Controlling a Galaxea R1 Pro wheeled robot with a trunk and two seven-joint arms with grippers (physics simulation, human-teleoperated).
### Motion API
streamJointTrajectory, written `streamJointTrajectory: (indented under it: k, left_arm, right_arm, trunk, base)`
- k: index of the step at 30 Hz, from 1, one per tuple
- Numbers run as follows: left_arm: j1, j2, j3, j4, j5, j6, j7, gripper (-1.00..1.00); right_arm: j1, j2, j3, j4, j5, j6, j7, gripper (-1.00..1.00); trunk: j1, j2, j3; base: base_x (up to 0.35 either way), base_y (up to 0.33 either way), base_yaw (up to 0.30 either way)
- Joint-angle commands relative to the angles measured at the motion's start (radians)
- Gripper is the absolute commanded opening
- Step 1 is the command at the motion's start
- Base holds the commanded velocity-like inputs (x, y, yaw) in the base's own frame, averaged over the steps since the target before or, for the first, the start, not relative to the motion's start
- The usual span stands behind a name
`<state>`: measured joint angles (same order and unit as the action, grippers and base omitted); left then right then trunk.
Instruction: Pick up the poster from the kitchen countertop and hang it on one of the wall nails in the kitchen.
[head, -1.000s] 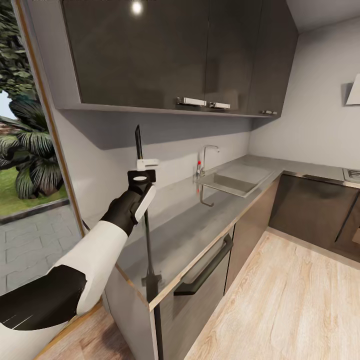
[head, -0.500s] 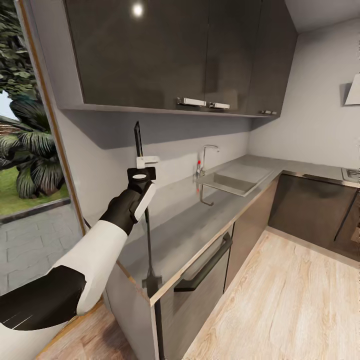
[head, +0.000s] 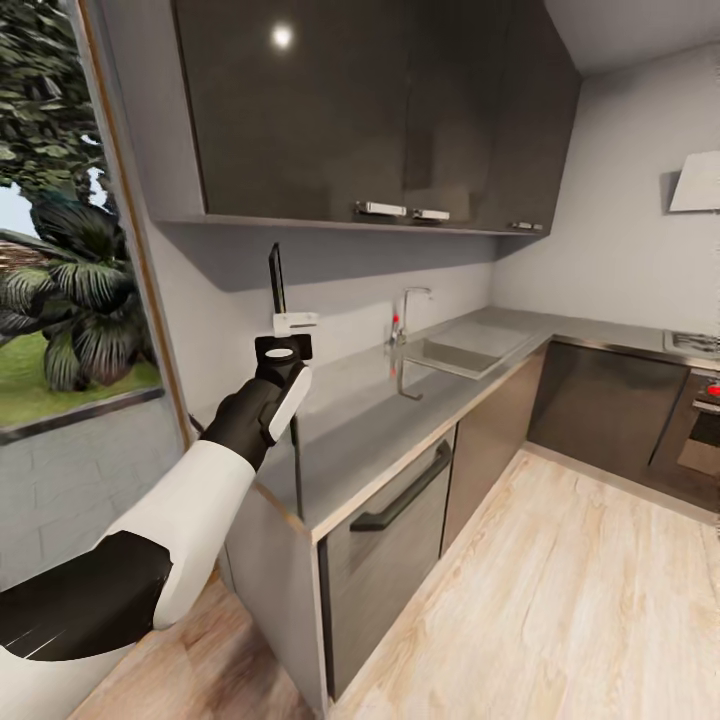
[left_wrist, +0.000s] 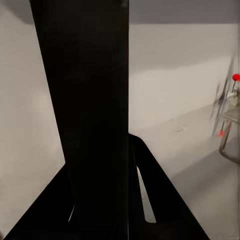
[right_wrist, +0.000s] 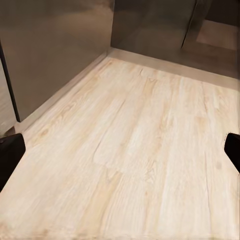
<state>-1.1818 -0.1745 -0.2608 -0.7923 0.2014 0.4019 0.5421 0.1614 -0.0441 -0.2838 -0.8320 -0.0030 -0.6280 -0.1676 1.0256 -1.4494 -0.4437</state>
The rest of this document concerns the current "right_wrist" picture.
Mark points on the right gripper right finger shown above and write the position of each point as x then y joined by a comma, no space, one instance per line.
232,149

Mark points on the oven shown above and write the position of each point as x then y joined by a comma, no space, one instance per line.
214,30

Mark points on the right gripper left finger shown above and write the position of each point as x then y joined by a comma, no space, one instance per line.
12,149

